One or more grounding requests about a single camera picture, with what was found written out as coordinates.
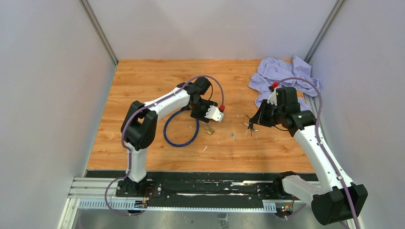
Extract brass padlock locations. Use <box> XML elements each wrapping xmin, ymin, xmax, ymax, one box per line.
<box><xmin>202</xmin><ymin>123</ymin><xmax>215</xmax><ymax>135</ymax></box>

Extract small silver keys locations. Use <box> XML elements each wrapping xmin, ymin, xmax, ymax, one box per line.
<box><xmin>230</xmin><ymin>133</ymin><xmax>236</xmax><ymax>141</ymax></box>

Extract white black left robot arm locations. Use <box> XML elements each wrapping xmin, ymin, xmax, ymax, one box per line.
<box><xmin>121</xmin><ymin>75</ymin><xmax>225</xmax><ymax>197</ymax></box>

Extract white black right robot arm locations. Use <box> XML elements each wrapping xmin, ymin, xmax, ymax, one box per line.
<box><xmin>248</xmin><ymin>87</ymin><xmax>368</xmax><ymax>227</ymax></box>

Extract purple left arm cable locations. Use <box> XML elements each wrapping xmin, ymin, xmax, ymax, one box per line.
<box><xmin>104</xmin><ymin>74</ymin><xmax>226</xmax><ymax>217</ymax></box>

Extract blue cable lock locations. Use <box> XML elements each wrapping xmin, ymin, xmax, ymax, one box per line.
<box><xmin>163</xmin><ymin>109</ymin><xmax>200</xmax><ymax>147</ymax></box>

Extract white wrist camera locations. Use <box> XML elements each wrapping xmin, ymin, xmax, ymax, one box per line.
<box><xmin>267</xmin><ymin>88</ymin><xmax>277</xmax><ymax>106</ymax></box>
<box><xmin>205</xmin><ymin>105</ymin><xmax>224</xmax><ymax>122</ymax></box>

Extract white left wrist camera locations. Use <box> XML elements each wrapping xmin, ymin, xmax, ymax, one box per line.
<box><xmin>205</xmin><ymin>105</ymin><xmax>224</xmax><ymax>122</ymax></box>

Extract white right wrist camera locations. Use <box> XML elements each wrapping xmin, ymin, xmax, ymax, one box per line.
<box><xmin>267</xmin><ymin>88</ymin><xmax>277</xmax><ymax>106</ymax></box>

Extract aluminium corner rail right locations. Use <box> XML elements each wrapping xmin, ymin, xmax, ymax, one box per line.
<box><xmin>304</xmin><ymin>0</ymin><xmax>346</xmax><ymax>63</ymax></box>

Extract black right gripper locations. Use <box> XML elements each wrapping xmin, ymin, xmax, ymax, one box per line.
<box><xmin>251</xmin><ymin>99</ymin><xmax>285</xmax><ymax>128</ymax></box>

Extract aluminium corner rail left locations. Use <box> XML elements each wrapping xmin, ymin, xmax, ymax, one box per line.
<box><xmin>79</xmin><ymin>0</ymin><xmax>119</xmax><ymax>67</ymax></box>

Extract aluminium base frame rails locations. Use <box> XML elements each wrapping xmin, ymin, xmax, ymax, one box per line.
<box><xmin>68</xmin><ymin>177</ymin><xmax>284</xmax><ymax>214</ymax></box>

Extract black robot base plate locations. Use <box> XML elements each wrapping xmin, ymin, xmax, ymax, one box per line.
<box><xmin>85</xmin><ymin>170</ymin><xmax>320</xmax><ymax>210</ymax></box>

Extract crumpled light blue cloth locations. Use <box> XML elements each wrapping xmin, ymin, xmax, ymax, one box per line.
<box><xmin>248</xmin><ymin>55</ymin><xmax>320</xmax><ymax>107</ymax></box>

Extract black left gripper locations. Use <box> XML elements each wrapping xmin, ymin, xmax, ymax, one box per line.
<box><xmin>191</xmin><ymin>99</ymin><xmax>218</xmax><ymax>124</ymax></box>

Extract aluminium corner rail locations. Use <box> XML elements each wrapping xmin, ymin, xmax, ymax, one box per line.
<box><xmin>79</xmin><ymin>0</ymin><xmax>119</xmax><ymax>67</ymax></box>
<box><xmin>304</xmin><ymin>0</ymin><xmax>346</xmax><ymax>63</ymax></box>

